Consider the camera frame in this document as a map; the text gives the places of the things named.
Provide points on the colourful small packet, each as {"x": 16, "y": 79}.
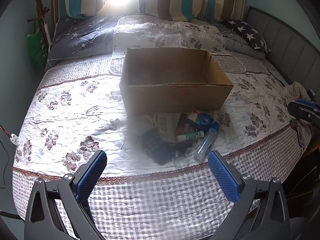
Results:
{"x": 193, "y": 117}

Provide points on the grey folded blanket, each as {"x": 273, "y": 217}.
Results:
{"x": 247, "y": 51}

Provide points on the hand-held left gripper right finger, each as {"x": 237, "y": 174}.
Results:
{"x": 222, "y": 177}

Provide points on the navy star print pillow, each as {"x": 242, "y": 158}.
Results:
{"x": 246, "y": 31}

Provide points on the white floral bed quilt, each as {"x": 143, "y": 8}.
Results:
{"x": 75, "y": 120}

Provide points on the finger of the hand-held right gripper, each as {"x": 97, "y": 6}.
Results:
{"x": 303, "y": 102}
{"x": 298, "y": 111}

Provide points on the beige cloth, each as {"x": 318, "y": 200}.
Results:
{"x": 293, "y": 91}

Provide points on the purple tag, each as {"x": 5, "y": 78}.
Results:
{"x": 300, "y": 137}

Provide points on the beige printed paper packet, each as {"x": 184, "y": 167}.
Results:
{"x": 167, "y": 127}

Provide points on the green and white glue stick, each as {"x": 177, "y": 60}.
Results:
{"x": 190, "y": 136}

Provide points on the white plug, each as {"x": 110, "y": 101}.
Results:
{"x": 13, "y": 138}

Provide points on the wooden coat rack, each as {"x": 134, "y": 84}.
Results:
{"x": 38, "y": 2}

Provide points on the folded floral quilt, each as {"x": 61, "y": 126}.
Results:
{"x": 162, "y": 30}

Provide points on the cardboard box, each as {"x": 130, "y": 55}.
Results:
{"x": 175, "y": 97}

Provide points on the grey constellation print bedding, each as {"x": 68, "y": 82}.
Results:
{"x": 82, "y": 37}

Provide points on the dark remote control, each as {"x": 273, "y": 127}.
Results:
{"x": 156, "y": 146}

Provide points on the black and red box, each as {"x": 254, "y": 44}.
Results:
{"x": 182, "y": 122}

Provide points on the clear tube with blue cap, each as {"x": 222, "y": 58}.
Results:
{"x": 206, "y": 143}

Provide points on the green bag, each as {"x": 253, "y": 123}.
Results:
{"x": 37, "y": 50}

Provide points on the grey padded headboard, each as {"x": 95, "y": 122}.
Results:
{"x": 287, "y": 47}

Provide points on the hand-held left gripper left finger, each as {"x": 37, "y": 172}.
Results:
{"x": 91, "y": 175}

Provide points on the clear glass cup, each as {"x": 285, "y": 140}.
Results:
{"x": 181, "y": 158}

